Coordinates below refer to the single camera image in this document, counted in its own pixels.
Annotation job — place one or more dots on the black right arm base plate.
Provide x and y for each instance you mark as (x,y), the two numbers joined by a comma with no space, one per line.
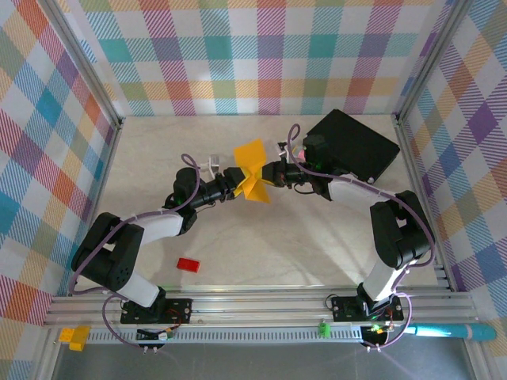
(344,308)

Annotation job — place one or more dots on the orange paper sheet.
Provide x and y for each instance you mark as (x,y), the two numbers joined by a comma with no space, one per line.
(249,152)

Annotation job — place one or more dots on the teal tube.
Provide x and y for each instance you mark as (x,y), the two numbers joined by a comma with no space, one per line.
(447,331)

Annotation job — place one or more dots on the green connector block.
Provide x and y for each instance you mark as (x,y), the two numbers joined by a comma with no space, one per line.
(324,329)

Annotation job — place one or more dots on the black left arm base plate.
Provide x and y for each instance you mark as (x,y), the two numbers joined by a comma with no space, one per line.
(178,310)

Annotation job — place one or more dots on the black ribbed case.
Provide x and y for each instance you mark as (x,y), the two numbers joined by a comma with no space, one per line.
(356,146)

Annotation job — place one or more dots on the yellow toy brick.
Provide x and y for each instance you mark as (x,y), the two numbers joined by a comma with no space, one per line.
(77,336)

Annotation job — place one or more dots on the aluminium side rail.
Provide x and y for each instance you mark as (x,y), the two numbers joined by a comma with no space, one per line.
(420,198)
(99,198)

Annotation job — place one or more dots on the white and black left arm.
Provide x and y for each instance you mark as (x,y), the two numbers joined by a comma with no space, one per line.
(134,285)

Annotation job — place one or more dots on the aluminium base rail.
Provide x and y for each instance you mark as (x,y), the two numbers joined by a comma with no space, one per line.
(257,308)

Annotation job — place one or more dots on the grey metal block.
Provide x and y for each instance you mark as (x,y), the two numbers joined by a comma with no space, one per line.
(283,149)

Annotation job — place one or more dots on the aluminium frame post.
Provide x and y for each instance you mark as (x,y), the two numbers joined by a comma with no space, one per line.
(79,63)
(431,59)

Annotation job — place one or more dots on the red block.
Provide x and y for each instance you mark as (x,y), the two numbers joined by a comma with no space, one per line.
(188,265)

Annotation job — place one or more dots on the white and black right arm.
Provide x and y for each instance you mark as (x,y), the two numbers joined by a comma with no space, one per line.
(400,237)

